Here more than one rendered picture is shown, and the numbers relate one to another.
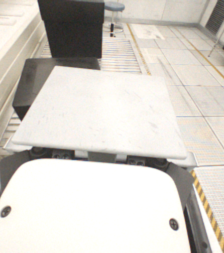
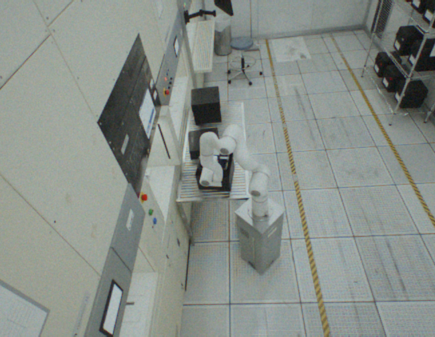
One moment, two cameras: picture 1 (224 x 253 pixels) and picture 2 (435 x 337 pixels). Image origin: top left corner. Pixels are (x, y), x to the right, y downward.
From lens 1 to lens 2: 2.18 m
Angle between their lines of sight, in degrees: 12
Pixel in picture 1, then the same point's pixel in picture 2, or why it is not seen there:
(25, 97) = (192, 148)
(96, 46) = (217, 117)
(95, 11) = (215, 105)
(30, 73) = (191, 138)
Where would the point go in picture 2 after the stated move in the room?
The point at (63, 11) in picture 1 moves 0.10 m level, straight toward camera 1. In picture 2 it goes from (201, 107) to (202, 113)
